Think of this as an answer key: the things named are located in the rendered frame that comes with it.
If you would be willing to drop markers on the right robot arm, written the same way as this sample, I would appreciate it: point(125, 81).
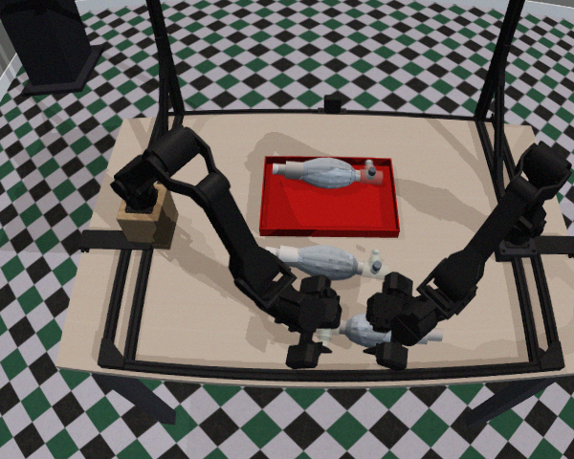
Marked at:
point(251, 266)

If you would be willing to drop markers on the red tray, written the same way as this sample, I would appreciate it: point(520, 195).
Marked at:
point(295, 208)

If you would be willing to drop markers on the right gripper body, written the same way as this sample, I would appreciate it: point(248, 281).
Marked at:
point(306, 353)

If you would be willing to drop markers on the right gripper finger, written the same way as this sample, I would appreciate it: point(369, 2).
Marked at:
point(324, 349)

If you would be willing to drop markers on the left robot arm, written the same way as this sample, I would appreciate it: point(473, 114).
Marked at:
point(547, 171)

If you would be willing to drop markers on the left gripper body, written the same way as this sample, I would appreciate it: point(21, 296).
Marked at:
point(391, 354)

